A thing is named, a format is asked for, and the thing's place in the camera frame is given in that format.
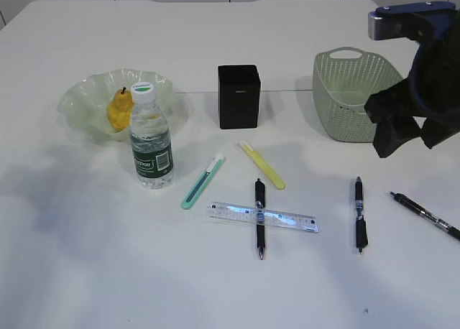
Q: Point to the clear water bottle green label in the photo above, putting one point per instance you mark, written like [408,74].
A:
[150,139]

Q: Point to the clear plastic ruler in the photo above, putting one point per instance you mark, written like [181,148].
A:
[238,213]

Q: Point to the pale green wavy glass plate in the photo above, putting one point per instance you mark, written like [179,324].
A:
[85,104]

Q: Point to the yellow pear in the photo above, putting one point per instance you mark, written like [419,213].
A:
[119,109]

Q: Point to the black pen under ruler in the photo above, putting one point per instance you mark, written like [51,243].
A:
[259,190]

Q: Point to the black square pen holder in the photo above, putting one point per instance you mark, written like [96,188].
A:
[238,96]

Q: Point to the black pen middle right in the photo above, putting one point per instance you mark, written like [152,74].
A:
[361,239]

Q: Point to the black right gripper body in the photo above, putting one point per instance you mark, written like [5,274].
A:
[440,104]

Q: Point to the green plastic woven basket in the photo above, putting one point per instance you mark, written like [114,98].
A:
[343,80]

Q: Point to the yellow utility knife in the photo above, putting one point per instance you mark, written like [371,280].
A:
[262,164]

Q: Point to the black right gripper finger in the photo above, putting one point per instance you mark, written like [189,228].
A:
[392,132]
[433,133]

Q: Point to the black pen far right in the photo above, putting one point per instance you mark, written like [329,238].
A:
[427,215]

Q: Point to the blue black right robot arm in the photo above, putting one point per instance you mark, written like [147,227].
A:
[436,61]

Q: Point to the teal utility knife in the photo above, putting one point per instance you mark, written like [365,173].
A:
[202,182]

